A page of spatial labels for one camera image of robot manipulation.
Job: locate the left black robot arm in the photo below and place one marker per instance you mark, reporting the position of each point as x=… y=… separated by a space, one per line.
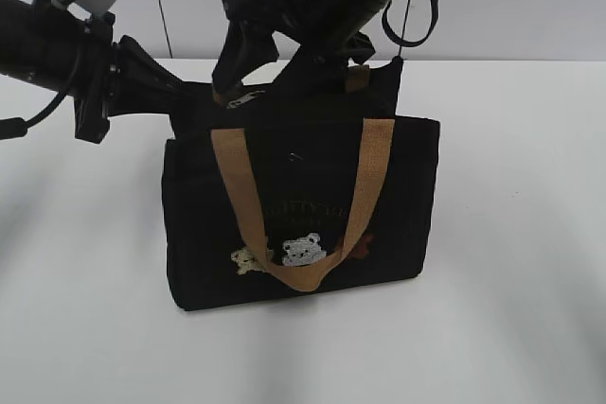
x=51 y=48

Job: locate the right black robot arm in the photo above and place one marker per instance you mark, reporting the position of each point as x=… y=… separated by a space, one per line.
x=326 y=29

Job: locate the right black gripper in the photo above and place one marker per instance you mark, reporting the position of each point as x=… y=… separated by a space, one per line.
x=303 y=74

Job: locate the silver zipper pull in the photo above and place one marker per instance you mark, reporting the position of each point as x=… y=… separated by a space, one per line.
x=244 y=99

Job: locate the black canvas tote bag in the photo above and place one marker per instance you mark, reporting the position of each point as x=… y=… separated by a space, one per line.
x=297 y=193

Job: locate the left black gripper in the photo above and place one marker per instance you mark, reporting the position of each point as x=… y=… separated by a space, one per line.
x=120 y=78

